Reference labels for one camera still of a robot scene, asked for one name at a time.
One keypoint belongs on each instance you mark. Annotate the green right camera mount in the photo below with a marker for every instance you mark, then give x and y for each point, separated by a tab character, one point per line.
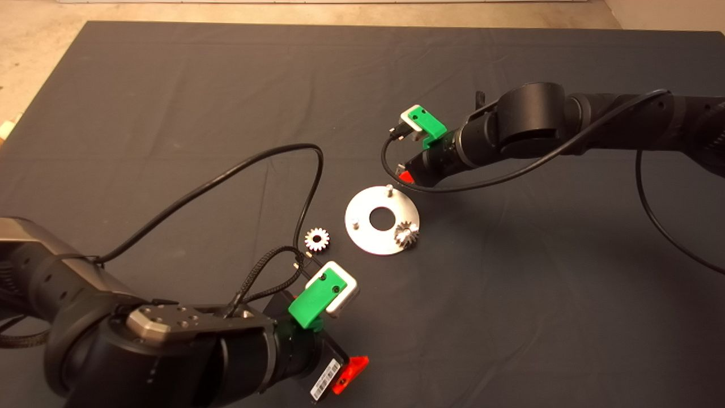
429	124

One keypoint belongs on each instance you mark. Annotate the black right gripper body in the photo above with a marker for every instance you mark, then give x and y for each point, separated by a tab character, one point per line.
433	167

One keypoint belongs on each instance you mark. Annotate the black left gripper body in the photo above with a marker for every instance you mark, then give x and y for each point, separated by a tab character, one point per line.
330	360

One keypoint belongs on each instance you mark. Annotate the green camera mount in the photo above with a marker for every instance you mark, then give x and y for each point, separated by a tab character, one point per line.
429	124
311	303

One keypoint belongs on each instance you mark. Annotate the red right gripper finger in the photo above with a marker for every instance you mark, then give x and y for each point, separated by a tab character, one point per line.
406	175

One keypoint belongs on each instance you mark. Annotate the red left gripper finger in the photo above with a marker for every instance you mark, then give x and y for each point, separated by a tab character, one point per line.
355	367

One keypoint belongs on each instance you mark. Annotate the white camera box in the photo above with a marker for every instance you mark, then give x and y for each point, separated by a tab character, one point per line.
416	135
345	297

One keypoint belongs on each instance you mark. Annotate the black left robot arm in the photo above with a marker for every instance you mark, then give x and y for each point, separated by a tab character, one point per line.
141	362

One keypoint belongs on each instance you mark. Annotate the round metal carrier plate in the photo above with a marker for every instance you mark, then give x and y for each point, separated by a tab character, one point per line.
368	241

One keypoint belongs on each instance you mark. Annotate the white left camera box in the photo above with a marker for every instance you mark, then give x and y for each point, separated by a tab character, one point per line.
345	297

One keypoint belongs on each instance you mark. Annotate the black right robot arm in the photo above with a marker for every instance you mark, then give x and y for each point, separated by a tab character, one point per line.
532	122

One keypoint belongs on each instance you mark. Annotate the dark grey table cloth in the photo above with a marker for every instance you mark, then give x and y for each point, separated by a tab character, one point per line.
170	85

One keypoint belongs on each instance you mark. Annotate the green left camera mount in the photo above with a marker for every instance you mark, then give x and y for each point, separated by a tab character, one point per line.
311	303

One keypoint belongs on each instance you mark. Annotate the white right camera box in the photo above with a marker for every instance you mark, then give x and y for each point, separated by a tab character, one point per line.
416	135

